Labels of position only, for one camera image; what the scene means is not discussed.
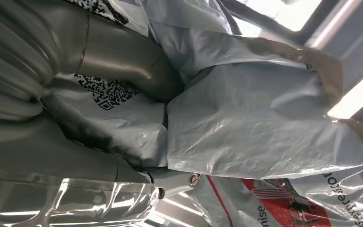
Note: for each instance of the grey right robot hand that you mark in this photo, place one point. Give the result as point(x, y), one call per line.
point(59, 188)

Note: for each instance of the ceiling light panel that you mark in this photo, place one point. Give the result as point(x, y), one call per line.
point(355, 94)
point(288, 12)

